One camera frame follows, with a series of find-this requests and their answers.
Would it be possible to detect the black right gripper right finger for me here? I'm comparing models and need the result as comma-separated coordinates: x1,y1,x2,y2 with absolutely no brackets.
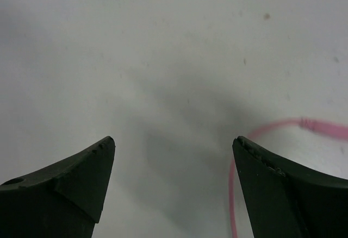
232,136,347,238

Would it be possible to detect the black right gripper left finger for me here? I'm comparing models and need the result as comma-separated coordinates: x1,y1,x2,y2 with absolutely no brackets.
1,136,115,237

